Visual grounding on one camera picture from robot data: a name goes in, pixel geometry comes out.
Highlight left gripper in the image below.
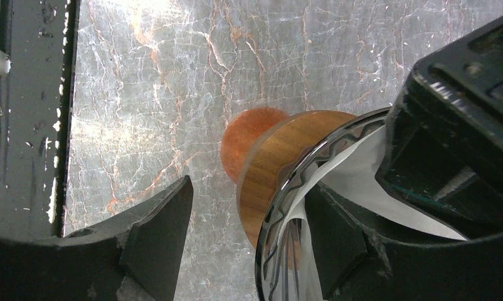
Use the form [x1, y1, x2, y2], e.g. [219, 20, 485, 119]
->
[376, 16, 503, 238]

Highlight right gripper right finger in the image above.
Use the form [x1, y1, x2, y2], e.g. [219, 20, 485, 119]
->
[304, 184, 503, 300]

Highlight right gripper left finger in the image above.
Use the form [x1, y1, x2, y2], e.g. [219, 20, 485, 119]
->
[0, 176, 194, 300]

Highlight white paper coffee filter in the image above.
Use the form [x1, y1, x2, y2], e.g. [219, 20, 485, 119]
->
[276, 126, 469, 301]

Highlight dark wooden ring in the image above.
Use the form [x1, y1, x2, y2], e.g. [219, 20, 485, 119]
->
[236, 110, 357, 249]

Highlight amber glass carafe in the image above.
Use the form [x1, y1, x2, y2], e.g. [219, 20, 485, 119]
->
[220, 107, 289, 183]

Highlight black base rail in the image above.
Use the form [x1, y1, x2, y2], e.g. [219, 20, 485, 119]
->
[0, 1, 80, 240]

